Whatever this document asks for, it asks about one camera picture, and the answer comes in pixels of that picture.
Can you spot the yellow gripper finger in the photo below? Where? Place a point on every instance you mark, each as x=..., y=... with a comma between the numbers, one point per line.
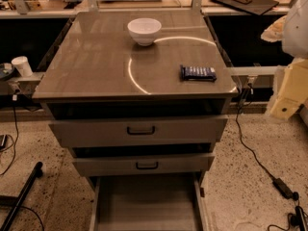
x=293, y=91

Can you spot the blue rxbar blueberry wrapper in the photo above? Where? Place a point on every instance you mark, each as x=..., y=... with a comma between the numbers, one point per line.
x=198, y=73

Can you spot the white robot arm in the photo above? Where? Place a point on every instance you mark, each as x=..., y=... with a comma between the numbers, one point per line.
x=295, y=33

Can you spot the grey drawer cabinet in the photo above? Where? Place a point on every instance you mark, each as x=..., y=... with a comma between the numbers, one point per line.
x=99, y=72

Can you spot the top grey drawer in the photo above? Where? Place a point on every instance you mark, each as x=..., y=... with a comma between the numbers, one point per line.
x=77, y=133

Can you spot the bottom grey open drawer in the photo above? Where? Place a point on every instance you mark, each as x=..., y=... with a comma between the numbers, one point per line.
x=153, y=202

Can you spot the middle grey drawer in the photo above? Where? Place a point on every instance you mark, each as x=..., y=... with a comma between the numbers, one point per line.
x=154, y=164

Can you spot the black power adapter brick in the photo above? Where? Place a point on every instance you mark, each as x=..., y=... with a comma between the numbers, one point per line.
x=282, y=188

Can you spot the black flat panel on shelf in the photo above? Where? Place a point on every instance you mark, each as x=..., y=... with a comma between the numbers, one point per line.
x=257, y=7

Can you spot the black plug bottom right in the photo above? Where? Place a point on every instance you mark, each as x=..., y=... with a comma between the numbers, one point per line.
x=299, y=219

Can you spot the white ceramic bowl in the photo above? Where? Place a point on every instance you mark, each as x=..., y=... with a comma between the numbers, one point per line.
x=144, y=30

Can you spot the black pole on floor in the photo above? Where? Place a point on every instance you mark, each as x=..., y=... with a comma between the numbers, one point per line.
x=15, y=203

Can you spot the white paper cup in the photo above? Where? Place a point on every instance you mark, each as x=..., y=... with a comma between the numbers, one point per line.
x=22, y=65

